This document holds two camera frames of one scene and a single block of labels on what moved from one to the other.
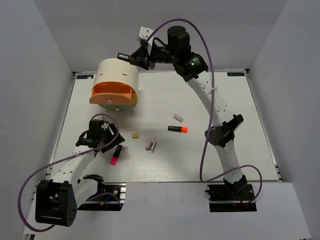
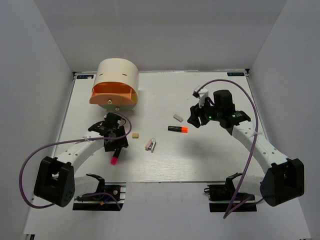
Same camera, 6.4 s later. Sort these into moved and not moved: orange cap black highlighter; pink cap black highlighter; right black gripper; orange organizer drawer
Moved: right black gripper
Not moved: pink cap black highlighter; orange cap black highlighter; orange organizer drawer
